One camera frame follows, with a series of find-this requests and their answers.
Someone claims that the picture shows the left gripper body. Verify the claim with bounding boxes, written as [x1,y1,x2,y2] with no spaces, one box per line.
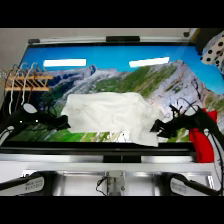
[49,114,72,132]

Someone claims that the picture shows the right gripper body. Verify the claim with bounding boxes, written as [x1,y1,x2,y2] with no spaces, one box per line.
[150,119,180,138]

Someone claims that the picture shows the white shirt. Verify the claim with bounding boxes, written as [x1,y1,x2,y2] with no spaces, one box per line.
[61,91,165,148]

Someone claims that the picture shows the red garment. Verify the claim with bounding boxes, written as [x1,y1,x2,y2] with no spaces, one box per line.
[188,108,219,164]

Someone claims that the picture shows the brown clothes hanger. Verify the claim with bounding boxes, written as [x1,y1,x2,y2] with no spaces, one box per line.
[0,63,55,83]
[3,66,52,93]

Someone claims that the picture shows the white clothes hanger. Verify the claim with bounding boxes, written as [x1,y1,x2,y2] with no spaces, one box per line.
[8,61,40,106]

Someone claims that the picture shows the white black-dotted garment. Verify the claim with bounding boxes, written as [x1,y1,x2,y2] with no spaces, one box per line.
[199,31,224,74]

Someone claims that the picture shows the black cable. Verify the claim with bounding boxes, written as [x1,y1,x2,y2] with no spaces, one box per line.
[95,176,110,197]
[176,97,202,115]

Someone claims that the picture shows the silver frame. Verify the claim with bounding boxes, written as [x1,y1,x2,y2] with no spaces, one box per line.
[0,153,224,197]

